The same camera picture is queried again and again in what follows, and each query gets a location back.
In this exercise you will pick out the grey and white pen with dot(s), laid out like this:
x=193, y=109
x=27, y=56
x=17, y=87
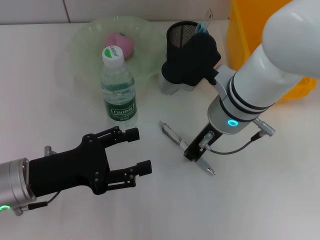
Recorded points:
x=171, y=133

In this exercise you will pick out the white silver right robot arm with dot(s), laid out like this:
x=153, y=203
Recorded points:
x=262, y=75

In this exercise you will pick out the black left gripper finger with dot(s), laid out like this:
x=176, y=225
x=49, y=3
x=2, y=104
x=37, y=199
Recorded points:
x=132, y=134
x=144, y=168

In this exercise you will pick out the pink toy peach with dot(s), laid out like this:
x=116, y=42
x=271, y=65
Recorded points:
x=125, y=43

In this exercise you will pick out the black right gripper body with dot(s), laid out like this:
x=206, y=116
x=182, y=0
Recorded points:
x=211, y=132

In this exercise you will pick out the pale green glass fruit plate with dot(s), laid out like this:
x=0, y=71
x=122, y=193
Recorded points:
x=147, y=50

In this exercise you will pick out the teal and blue scissors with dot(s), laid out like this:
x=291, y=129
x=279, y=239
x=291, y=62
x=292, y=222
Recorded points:
x=201, y=28

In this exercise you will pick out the black mesh pen holder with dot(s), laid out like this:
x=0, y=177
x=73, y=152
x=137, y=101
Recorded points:
x=178, y=32

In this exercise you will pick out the clear water bottle green label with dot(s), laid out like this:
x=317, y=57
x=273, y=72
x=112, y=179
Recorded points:
x=120, y=100

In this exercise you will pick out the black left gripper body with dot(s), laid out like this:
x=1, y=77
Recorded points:
x=65, y=170

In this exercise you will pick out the transparent plastic ruler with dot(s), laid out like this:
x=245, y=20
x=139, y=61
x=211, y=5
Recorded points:
x=208, y=16

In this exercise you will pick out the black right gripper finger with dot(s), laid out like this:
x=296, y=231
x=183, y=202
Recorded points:
x=192, y=153

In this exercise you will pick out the yellow plastic bin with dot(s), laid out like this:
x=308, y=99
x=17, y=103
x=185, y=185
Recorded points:
x=237, y=37

